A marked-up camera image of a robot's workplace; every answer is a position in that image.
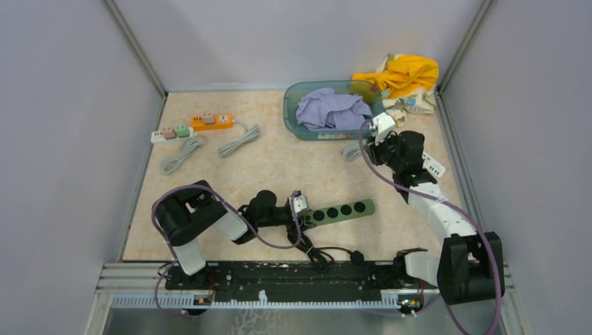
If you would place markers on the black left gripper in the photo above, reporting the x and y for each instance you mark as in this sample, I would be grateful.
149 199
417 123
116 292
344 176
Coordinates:
304 225

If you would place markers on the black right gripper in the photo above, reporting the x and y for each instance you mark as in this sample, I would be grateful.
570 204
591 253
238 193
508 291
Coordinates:
373 149

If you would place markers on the green power strip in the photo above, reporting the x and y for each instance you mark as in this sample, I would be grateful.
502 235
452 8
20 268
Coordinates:
338 213

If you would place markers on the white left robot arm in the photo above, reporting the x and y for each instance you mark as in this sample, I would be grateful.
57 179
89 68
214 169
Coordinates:
182 214

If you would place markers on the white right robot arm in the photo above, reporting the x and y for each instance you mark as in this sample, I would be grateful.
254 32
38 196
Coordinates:
470 265

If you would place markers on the white patterned cloth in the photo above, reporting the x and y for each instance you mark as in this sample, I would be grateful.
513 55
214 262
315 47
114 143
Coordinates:
418 102

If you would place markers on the teal plastic basin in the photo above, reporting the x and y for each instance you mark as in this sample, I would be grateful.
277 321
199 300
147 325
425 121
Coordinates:
371 95

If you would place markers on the purple cloth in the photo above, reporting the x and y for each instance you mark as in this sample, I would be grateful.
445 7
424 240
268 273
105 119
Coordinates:
324 110

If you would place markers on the yellow cloth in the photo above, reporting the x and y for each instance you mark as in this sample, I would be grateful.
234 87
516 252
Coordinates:
403 75

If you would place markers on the orange power strip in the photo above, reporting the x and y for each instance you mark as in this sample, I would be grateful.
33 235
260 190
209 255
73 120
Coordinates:
223 121

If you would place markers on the green charger on white strip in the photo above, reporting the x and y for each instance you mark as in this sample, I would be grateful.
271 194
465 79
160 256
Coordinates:
182 131

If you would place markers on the pink charger on white strip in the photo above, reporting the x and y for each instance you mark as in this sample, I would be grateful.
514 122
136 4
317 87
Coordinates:
168 133

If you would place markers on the small white power strip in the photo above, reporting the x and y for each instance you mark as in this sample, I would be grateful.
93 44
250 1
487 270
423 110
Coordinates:
156 137

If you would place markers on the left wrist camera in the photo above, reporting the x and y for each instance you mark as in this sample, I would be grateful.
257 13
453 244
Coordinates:
298 202

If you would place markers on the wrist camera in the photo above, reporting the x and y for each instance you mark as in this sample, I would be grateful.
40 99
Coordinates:
298 202
381 128

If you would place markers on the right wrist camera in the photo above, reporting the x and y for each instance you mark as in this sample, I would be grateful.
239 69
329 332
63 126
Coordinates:
381 128

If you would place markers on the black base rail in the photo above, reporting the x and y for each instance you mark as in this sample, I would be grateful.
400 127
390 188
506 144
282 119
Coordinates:
297 282

